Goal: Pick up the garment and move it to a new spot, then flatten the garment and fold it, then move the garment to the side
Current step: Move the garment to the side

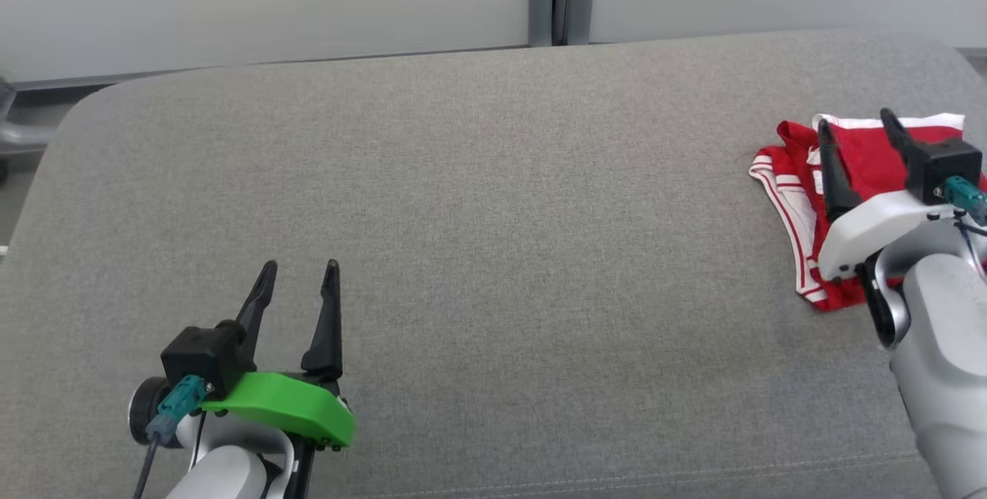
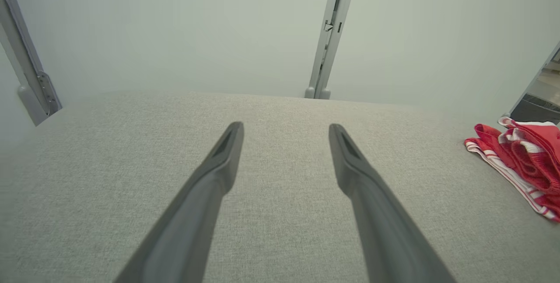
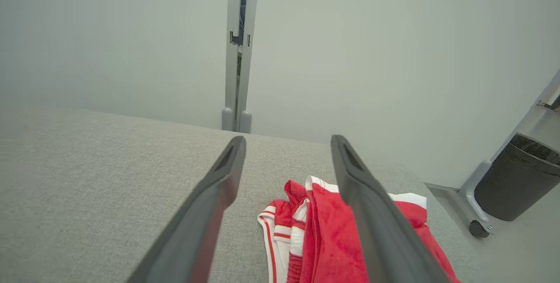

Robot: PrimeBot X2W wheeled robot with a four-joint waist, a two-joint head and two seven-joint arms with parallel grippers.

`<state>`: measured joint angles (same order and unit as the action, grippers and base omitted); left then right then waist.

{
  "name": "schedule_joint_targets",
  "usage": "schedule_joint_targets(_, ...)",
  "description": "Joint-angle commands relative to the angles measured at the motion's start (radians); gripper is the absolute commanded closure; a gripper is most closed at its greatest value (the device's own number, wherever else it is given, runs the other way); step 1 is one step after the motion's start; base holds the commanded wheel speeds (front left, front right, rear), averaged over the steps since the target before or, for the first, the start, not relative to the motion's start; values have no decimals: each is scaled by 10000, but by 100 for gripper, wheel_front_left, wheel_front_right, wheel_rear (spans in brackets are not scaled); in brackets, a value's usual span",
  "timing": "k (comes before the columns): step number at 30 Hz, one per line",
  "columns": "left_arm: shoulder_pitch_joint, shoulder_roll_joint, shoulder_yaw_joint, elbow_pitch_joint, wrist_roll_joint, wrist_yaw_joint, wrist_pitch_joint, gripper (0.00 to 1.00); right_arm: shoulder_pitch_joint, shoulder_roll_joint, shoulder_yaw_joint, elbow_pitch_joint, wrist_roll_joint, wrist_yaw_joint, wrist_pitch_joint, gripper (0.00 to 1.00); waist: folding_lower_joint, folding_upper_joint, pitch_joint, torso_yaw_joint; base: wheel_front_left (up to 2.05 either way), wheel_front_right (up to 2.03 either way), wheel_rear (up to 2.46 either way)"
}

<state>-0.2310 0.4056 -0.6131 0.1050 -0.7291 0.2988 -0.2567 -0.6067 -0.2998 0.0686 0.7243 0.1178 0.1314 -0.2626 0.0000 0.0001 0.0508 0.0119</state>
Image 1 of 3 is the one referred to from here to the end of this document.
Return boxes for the teal left cable connector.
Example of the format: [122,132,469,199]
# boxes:
[144,375,208,447]

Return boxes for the red shorts with white stripe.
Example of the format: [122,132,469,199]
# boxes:
[810,111,987,207]

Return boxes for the teal right cable connector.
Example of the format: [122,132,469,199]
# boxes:
[942,176,987,227]

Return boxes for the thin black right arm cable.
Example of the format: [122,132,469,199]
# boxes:
[952,214,987,278]

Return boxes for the red jersey with white sleeves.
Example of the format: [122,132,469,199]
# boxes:
[747,119,908,313]

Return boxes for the grey partition post with caster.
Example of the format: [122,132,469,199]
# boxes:
[0,73,49,185]

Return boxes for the grey fabric sofa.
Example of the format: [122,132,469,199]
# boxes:
[0,28,987,499]

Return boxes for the teal cable connector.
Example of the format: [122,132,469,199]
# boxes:
[144,375,208,447]
[942,176,987,227]

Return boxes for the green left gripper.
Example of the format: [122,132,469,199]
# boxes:
[198,258,356,452]

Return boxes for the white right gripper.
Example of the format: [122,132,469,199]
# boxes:
[815,106,965,282]

